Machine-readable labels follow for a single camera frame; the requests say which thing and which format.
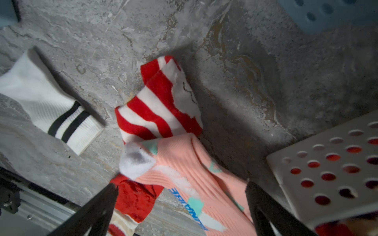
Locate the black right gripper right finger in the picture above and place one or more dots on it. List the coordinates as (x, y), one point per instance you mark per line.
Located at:
(266, 212)

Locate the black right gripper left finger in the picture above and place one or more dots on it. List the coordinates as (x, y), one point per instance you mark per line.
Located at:
(93, 219)

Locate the pink sock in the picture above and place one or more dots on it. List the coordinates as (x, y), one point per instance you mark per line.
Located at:
(213, 196)

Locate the red white striped sock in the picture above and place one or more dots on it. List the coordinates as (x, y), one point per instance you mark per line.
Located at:
(165, 107)

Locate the white perforated basket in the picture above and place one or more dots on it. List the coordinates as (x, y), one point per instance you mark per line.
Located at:
(333, 175)

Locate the light blue right basket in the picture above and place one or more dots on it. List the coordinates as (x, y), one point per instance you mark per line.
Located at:
(316, 16)

